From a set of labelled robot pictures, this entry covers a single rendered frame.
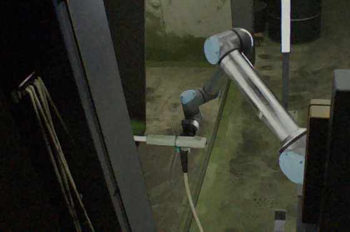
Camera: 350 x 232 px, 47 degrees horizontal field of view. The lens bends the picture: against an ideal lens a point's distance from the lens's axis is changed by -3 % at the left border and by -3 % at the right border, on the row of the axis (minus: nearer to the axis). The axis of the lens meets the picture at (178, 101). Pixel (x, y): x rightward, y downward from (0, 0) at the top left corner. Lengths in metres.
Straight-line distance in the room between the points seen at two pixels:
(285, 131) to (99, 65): 0.98
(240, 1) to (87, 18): 2.96
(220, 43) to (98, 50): 0.99
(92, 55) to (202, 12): 3.01
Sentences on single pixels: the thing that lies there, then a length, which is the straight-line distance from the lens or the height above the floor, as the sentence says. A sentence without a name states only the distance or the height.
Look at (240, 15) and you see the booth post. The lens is 3.75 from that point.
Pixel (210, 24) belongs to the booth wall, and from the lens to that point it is 3.83.
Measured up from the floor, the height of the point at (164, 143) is 0.65.
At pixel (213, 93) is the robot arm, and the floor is 0.72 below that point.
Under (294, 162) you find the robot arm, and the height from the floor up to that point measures 0.87.
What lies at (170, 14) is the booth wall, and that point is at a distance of 3.88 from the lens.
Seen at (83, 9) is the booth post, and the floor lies 1.70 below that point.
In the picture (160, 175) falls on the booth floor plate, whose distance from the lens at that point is 2.81.
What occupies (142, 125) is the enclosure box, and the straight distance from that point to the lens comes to 2.51.
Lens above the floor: 1.94
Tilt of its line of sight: 33 degrees down
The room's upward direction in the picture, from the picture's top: 8 degrees counter-clockwise
